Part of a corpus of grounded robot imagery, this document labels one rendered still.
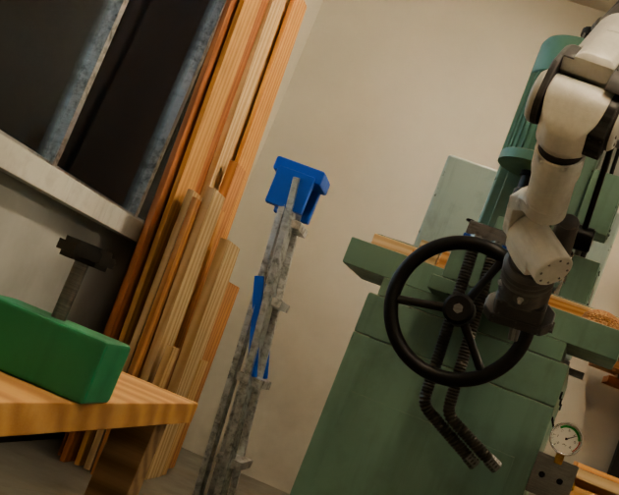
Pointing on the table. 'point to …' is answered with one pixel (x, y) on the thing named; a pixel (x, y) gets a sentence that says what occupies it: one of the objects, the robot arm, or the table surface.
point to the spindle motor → (519, 141)
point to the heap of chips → (602, 318)
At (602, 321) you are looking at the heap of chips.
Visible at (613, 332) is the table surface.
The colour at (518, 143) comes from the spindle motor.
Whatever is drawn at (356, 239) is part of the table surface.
